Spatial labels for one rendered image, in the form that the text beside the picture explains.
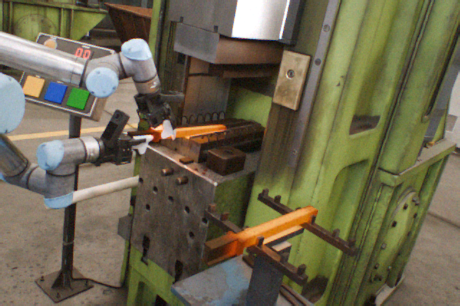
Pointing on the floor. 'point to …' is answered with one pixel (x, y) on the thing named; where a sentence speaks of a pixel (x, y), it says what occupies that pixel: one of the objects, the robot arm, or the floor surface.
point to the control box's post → (70, 206)
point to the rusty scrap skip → (130, 21)
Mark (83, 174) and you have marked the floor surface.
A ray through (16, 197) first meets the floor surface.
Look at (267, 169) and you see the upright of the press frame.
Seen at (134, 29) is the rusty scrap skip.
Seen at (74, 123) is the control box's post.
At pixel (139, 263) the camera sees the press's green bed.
